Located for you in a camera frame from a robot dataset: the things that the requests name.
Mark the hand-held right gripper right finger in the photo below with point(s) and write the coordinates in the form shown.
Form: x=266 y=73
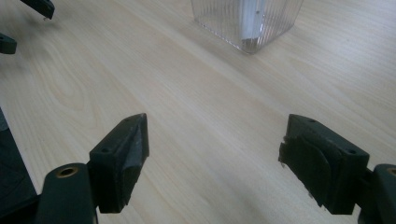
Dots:
x=327 y=171

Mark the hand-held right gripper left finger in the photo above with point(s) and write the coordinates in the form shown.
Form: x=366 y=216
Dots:
x=118 y=168

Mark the white electric toothbrush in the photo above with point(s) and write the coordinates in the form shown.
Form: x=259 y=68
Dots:
x=252 y=18

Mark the clear ribbed plastic cup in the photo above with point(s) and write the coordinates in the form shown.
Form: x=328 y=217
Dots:
x=218 y=18

